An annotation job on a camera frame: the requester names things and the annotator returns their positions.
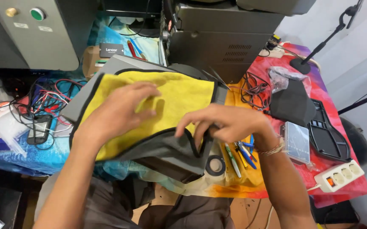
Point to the clear plastic bag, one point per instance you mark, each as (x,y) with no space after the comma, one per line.
(282,78)

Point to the grey cabinet with green button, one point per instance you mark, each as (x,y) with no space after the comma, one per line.
(37,31)

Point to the blue pen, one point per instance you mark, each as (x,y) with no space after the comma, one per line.
(138,47)

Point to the clear plastic packets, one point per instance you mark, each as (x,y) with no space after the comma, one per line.
(2,117)

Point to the large grey machine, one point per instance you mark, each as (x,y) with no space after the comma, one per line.
(221,38)

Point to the black packet with white print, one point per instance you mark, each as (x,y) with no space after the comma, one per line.
(111,50)

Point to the yellow microfibre cloth black trim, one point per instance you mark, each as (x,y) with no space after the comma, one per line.
(151,108)

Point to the red pen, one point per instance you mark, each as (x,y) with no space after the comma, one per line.
(131,49)

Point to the black plastic bracket frame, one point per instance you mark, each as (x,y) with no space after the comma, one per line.
(326,133)

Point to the white power strip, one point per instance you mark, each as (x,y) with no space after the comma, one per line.
(339,176)

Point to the person's left hand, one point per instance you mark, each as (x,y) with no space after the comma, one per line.
(116,111)

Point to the silver hard drive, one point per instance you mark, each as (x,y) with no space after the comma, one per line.
(297,141)

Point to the white extension socket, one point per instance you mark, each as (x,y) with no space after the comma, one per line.
(274,51)

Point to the black multimeter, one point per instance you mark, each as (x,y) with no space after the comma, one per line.
(39,130)

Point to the black microphone stand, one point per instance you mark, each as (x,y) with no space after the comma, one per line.
(326,35)

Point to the person's brown trousers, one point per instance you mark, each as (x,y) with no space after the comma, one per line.
(138,206)

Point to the black cloth pouch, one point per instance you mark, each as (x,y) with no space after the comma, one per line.
(291,103)

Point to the colourful tie-dye tablecloth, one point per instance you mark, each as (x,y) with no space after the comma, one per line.
(298,152)

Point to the cardboard box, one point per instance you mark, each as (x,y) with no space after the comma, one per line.
(92,60)

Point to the black electrical tape roll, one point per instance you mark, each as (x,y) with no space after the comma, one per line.
(215,165)

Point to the person's right hand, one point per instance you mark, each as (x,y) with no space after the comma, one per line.
(231,122)

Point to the person's right fingers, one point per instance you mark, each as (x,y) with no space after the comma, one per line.
(196,127)

